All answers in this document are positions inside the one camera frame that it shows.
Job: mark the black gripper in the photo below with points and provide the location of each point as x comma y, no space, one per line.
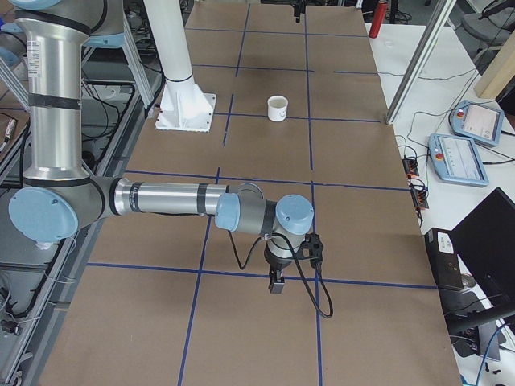
278,265

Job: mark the white smiley mug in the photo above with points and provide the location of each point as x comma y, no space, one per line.
277,108

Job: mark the black desktop box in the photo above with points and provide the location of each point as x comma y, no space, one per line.
443,259

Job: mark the black orange adapter box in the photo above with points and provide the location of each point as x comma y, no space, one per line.
410,166

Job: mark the black laptop computer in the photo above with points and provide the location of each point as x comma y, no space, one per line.
484,240

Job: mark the near blue teach pendant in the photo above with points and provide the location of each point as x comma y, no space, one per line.
456,160

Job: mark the blue teach pendant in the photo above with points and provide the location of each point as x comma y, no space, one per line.
474,120
456,160

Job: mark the far blue teach pendant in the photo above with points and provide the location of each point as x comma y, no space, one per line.
474,120

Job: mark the red cylinder bottle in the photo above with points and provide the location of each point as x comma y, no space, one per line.
378,18

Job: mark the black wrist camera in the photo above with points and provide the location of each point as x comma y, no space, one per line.
311,249

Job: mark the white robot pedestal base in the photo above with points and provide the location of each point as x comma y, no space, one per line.
184,106

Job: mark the aluminium frame post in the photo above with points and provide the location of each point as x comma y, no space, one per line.
421,55

